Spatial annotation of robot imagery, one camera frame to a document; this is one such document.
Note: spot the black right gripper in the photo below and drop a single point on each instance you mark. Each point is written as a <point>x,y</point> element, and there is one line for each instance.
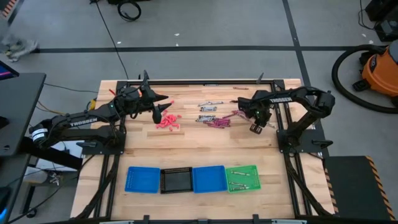
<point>262,116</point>

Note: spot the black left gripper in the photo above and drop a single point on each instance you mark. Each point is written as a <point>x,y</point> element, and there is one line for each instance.
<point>146,101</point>

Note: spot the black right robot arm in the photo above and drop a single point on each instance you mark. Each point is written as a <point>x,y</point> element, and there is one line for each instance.
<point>311,93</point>

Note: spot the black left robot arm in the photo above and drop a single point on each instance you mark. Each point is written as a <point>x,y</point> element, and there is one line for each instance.
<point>82,122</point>

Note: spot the red tag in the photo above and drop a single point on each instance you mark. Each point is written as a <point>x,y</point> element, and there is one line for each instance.
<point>112,91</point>

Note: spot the green plastic basket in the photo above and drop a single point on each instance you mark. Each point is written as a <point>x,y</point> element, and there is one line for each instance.
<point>253,179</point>

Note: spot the black plastic basket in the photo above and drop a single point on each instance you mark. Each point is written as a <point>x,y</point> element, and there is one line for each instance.
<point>176,180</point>

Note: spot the blue plastic basket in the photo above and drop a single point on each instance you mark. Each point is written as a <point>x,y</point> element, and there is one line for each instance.
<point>210,179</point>
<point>142,180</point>

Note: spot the orange shop vacuum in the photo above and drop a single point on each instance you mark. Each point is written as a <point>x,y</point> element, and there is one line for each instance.
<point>381,74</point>
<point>339,84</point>

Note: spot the white paper sheet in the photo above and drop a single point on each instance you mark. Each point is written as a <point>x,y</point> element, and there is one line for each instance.
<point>66,146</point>

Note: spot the black mat hazard stripe edge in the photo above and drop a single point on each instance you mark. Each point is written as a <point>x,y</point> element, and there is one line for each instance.
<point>354,186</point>

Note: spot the bunch of keys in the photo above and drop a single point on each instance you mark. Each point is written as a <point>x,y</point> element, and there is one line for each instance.
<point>54,179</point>

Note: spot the black desk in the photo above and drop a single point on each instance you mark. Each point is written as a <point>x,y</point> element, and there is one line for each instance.
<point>21,109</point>

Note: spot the person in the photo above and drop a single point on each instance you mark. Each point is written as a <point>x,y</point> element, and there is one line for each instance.
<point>17,46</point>

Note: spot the black equipment case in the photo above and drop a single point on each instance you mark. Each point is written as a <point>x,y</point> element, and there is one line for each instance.
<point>385,18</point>

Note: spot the computer monitor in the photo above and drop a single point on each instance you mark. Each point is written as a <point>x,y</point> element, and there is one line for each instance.
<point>6,71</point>

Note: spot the hazard striped floor mat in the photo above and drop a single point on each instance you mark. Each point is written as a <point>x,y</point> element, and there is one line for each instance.
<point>7,9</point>

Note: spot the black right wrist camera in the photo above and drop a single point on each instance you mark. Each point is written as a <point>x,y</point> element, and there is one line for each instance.
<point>256,128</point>

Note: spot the black frame clamp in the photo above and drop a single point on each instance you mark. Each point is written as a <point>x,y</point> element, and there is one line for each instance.
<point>255,218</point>
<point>260,77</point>
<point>145,76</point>
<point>145,218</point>

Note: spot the black aluminium table frame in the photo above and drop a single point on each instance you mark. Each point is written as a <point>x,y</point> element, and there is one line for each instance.
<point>199,82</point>

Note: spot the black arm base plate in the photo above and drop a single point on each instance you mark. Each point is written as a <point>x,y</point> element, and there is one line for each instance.
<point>102,151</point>
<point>311,140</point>

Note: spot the white bracket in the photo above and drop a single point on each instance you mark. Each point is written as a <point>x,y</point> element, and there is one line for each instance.
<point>116,222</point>
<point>289,222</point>

